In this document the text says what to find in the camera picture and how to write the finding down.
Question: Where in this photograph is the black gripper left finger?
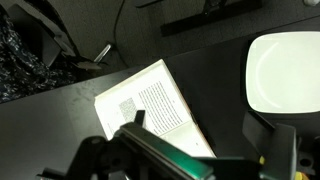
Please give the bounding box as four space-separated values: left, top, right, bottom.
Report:
63 110 214 180

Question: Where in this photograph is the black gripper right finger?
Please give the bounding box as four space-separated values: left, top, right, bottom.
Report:
242 111 297 180

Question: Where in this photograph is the white square plate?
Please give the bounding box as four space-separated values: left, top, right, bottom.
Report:
245 31 320 114

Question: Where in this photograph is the open white paper book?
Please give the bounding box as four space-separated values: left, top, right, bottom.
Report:
94 59 215 157

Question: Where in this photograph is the dark patterned fabric clothing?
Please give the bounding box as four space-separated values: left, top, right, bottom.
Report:
0 6 76 103

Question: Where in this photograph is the black office chair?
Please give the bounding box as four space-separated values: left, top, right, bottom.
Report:
7 0 101 70

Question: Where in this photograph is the black cable on floor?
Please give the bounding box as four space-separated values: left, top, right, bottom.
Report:
113 0 129 68

